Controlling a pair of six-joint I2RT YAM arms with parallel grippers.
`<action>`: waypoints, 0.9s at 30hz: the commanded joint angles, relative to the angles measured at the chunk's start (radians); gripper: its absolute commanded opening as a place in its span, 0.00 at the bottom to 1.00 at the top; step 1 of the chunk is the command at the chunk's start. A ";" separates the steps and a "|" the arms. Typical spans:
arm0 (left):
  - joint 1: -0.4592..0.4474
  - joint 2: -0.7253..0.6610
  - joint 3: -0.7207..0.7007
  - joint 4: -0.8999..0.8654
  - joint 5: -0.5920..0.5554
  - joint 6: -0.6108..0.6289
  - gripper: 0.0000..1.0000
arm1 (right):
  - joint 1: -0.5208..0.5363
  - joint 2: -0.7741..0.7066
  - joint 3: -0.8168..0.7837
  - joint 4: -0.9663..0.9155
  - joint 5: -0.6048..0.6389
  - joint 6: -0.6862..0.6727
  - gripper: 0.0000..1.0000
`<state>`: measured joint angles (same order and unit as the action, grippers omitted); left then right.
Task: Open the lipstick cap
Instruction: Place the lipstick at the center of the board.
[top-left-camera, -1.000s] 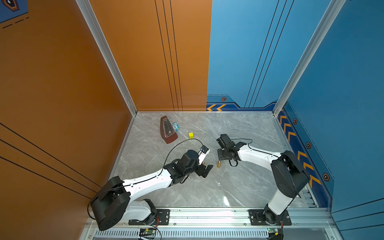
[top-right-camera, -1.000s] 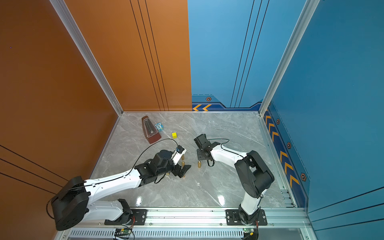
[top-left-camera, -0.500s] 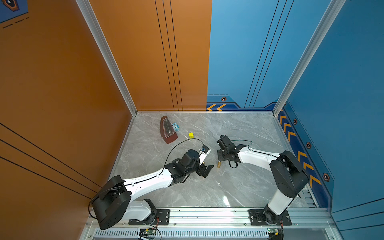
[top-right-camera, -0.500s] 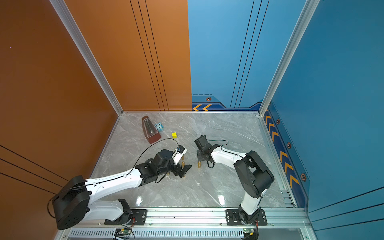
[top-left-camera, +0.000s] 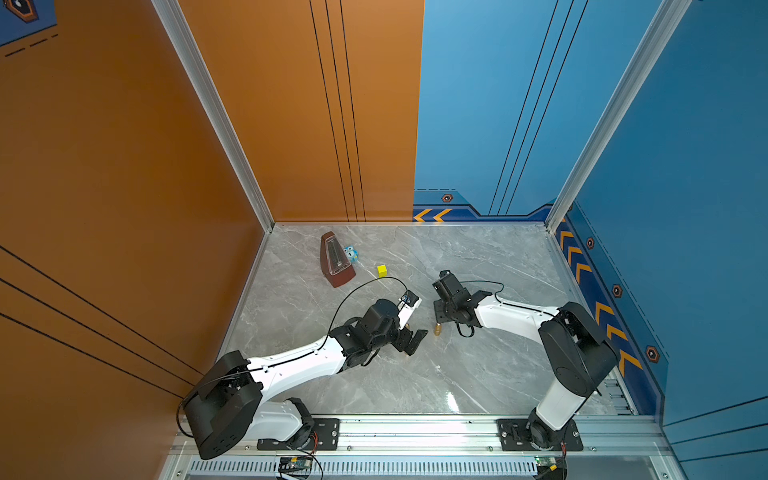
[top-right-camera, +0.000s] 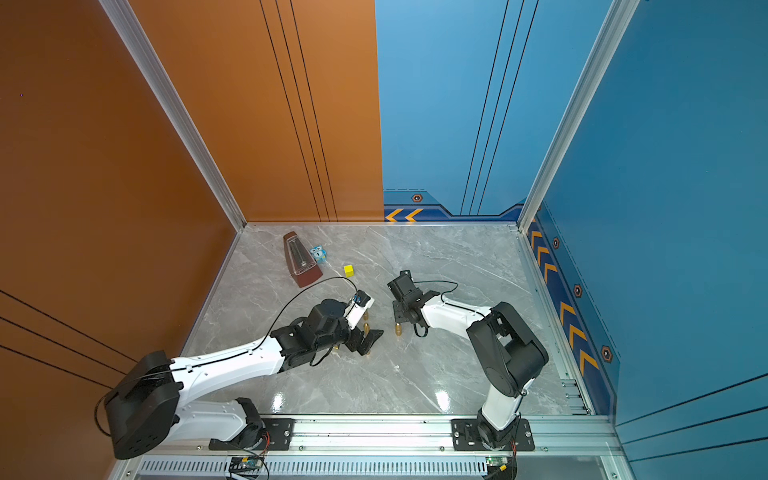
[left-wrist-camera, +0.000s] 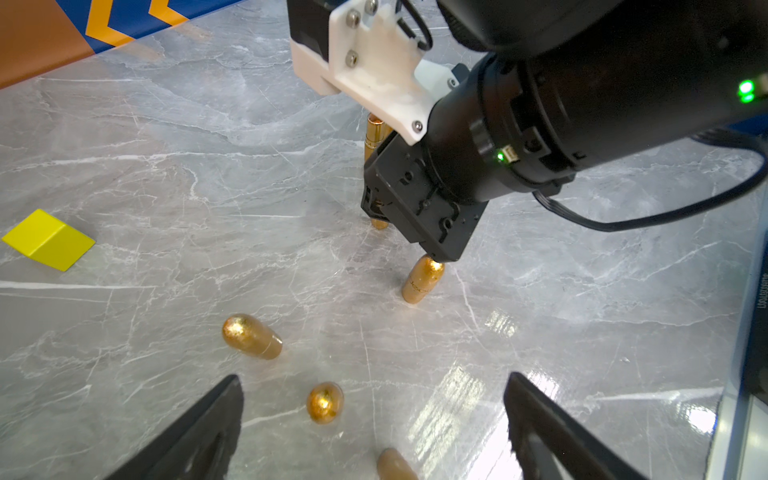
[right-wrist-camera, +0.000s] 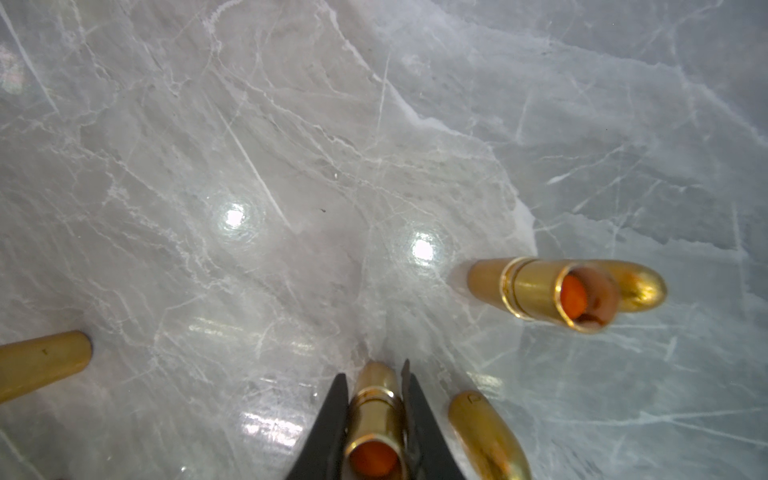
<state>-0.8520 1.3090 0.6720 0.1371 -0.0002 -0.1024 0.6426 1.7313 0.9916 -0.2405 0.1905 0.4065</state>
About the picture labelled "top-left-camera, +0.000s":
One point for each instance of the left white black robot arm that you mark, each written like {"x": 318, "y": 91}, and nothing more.
{"x": 236, "y": 398}

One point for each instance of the left green circuit board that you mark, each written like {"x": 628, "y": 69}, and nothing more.
{"x": 295, "y": 467}

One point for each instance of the left aluminium corner post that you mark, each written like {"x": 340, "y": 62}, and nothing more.
{"x": 182, "y": 39}

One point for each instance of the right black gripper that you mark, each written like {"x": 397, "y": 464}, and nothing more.
{"x": 439, "y": 317}

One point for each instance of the dark red metronome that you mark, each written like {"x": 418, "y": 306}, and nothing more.
{"x": 334, "y": 262}

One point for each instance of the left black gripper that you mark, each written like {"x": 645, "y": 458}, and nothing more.
{"x": 402, "y": 344}

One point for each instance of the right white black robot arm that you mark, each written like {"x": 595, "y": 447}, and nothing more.
{"x": 580, "y": 354}

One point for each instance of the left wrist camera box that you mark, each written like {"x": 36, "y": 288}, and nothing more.
{"x": 406, "y": 306}

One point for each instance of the right aluminium corner post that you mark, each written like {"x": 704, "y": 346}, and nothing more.
{"x": 659, "y": 32}

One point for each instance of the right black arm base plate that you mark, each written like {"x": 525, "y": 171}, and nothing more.
{"x": 518, "y": 434}

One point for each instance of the aluminium corner post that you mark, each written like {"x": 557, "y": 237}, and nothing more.
{"x": 182, "y": 39}
{"x": 659, "y": 32}

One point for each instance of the right green circuit board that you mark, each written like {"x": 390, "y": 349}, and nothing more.
{"x": 552, "y": 468}

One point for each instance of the green circuit board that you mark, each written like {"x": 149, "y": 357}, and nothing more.
{"x": 552, "y": 468}
{"x": 295, "y": 467}

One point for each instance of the aluminium front rail frame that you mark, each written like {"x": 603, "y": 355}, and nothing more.
{"x": 444, "y": 447}

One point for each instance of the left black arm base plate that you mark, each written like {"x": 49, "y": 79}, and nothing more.
{"x": 321, "y": 434}

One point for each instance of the small blue owl toy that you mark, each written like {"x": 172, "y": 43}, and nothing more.
{"x": 351, "y": 254}

